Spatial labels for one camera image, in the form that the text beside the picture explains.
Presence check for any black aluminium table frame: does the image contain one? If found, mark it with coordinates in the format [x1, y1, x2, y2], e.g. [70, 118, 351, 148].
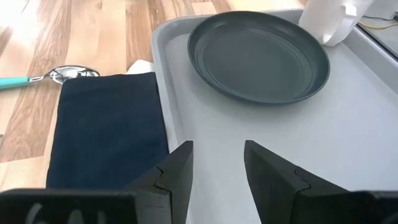
[355, 22, 398, 62]

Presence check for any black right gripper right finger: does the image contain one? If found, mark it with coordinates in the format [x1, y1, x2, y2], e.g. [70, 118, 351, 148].
[244, 139, 354, 224]

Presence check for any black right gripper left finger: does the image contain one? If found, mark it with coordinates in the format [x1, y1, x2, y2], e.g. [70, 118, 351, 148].
[124, 139, 194, 224]

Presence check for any white ceramic mug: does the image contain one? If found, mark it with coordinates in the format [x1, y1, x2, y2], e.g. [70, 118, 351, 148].
[298, 0, 374, 47]

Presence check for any white bowl with dark rim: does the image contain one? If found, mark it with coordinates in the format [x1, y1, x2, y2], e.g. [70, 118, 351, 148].
[187, 11, 331, 106]

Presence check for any yellow floor cable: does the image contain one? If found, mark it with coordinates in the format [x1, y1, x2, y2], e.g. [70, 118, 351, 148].
[357, 20, 398, 30]

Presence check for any grey plastic tray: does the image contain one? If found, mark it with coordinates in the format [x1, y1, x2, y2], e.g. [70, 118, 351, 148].
[151, 8, 398, 224]

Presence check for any navy blue cloth napkin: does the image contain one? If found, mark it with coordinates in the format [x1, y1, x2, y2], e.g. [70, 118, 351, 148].
[45, 59, 170, 190]

